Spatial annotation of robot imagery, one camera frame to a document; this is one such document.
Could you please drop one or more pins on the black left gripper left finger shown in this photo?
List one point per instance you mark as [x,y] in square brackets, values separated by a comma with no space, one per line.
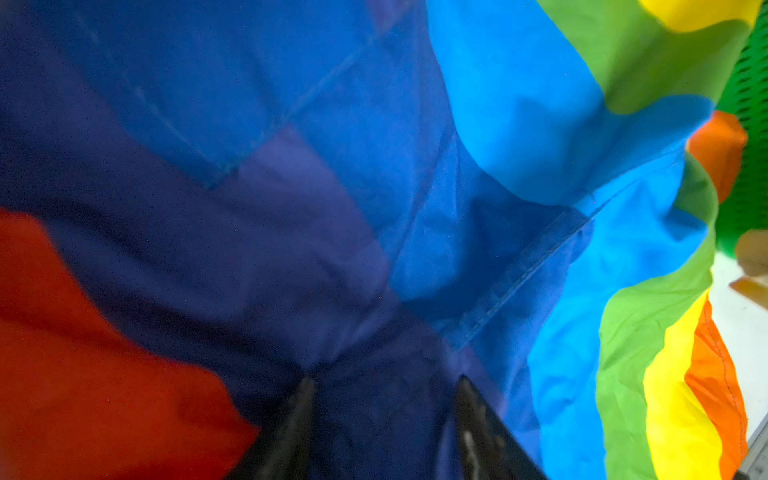
[282,449]

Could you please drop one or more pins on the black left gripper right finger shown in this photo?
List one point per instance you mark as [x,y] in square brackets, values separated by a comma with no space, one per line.
[487,449]

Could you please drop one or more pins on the green plastic tray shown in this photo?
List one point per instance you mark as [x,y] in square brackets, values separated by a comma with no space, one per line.
[745,96]

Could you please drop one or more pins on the beige shorts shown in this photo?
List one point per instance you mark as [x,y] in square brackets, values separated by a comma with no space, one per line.
[751,256]

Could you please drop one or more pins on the rainbow striped shorts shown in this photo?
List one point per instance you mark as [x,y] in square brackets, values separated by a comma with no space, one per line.
[204,202]

